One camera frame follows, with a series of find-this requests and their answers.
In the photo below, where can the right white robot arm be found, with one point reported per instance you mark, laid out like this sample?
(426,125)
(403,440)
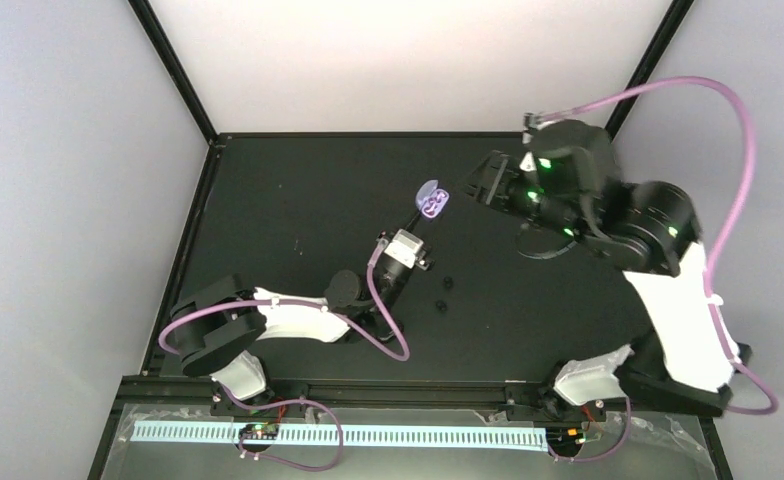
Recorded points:
(569,182)

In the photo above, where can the right circuit board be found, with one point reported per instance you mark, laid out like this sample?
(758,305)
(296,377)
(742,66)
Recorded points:
(575,436)

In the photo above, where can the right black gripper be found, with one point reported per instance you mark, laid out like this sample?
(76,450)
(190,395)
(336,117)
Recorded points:
(492,186)

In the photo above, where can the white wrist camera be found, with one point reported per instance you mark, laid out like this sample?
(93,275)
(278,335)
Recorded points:
(407,249)
(530,125)

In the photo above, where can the black front aluminium rail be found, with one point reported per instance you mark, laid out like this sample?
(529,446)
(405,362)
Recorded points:
(344,393)

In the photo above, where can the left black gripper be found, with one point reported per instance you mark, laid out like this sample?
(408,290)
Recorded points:
(426,239)

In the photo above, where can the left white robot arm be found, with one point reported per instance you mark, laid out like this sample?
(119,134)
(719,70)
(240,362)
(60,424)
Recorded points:
(211,332)

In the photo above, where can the lavender earbud charging case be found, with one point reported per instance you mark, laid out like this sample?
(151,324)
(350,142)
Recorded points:
(425,201)

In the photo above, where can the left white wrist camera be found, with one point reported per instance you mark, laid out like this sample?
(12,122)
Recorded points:
(407,249)

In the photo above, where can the white slotted cable duct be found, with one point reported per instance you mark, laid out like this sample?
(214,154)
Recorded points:
(387,436)

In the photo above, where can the circuit board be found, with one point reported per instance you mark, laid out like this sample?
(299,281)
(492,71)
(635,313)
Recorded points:
(575,436)
(259,432)

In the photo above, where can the left circuit board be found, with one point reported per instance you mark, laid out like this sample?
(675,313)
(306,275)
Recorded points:
(259,432)

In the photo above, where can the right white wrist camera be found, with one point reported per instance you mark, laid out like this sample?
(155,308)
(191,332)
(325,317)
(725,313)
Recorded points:
(530,125)

